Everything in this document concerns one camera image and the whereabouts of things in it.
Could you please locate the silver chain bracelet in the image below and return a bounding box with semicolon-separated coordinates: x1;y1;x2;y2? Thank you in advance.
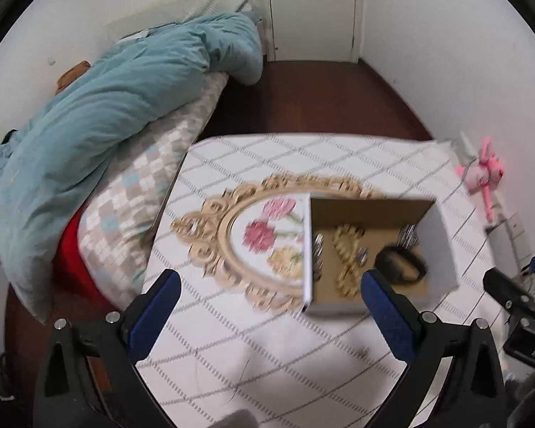
310;233;326;282

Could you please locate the checkered bed sheet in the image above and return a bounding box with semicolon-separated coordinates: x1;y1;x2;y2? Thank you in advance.
77;72;228;309

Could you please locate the white wall socket panel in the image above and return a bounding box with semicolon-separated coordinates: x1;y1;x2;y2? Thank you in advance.
506;212;530;251

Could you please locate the white striped pillow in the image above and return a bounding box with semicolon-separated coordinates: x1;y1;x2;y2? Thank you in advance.
180;0;254;22

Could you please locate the white door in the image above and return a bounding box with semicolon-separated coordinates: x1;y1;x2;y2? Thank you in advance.
262;0;363;63

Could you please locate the pink panther plush toy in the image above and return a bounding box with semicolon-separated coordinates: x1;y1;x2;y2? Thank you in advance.
456;136;504;223

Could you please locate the white cardboard box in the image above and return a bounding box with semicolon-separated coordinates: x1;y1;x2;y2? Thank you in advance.
301;193;459;316

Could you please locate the wooden bead bracelet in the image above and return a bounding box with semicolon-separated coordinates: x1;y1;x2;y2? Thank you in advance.
331;224;369;300

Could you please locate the silver chain necklace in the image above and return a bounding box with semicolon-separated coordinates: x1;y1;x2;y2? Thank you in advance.
397;224;422;249

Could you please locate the black smart watch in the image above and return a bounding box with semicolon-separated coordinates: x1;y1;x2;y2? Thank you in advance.
374;244;428;285

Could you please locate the brown wooden headboard piece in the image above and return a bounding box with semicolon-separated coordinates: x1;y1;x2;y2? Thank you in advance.
56;60;91;94

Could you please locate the red blanket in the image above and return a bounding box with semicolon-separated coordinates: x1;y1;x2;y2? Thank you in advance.
53;208;113;311

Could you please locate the white patterned tablecloth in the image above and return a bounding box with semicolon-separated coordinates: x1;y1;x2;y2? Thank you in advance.
135;132;511;428

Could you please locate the teal duvet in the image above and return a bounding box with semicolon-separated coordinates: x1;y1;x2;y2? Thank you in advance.
0;12;263;323

